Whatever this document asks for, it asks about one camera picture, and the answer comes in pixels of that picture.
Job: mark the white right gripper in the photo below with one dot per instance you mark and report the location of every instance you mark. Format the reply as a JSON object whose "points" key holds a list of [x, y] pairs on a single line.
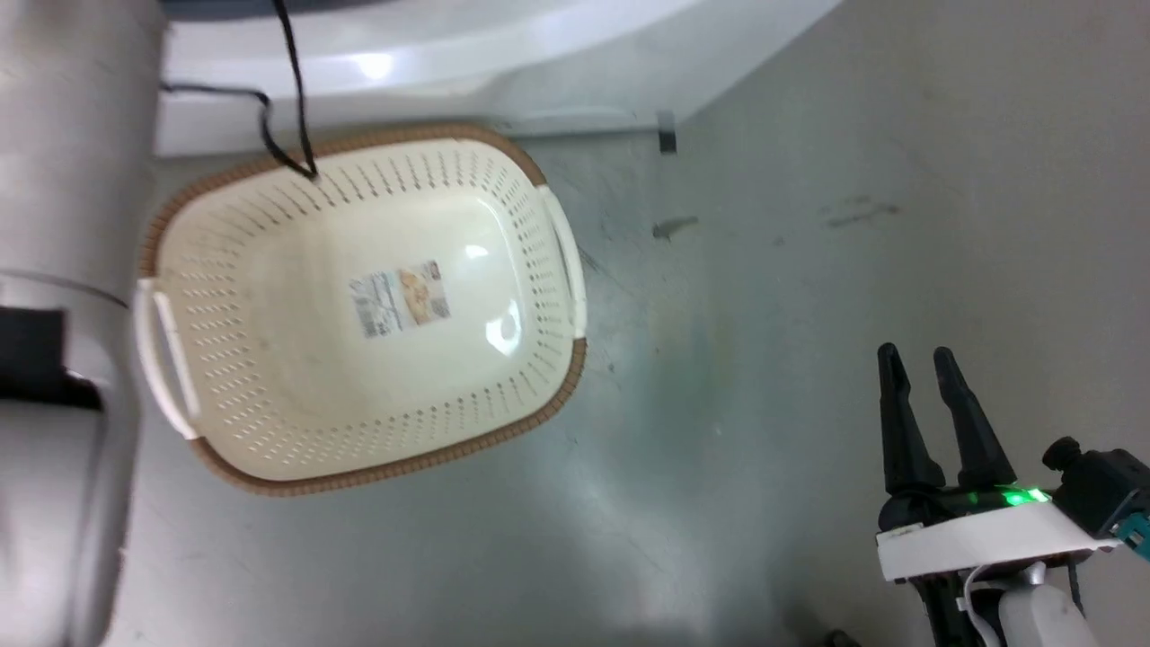
{"points": [[975, 536]]}

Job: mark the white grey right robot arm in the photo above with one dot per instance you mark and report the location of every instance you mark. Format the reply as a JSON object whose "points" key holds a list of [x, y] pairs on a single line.
{"points": [[1006, 607]]}

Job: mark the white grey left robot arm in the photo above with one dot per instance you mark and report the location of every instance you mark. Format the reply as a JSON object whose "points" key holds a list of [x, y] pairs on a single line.
{"points": [[63, 270]]}

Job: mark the cream perforated laundry basket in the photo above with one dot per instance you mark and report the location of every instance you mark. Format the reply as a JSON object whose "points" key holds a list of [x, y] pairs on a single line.
{"points": [[296, 377]]}

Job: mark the printed paper label sticker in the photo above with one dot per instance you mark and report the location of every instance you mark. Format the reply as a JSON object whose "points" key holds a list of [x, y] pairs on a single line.
{"points": [[401, 298]]}

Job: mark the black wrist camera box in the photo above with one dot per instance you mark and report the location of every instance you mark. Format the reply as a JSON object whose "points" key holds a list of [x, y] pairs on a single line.
{"points": [[1098, 490]]}

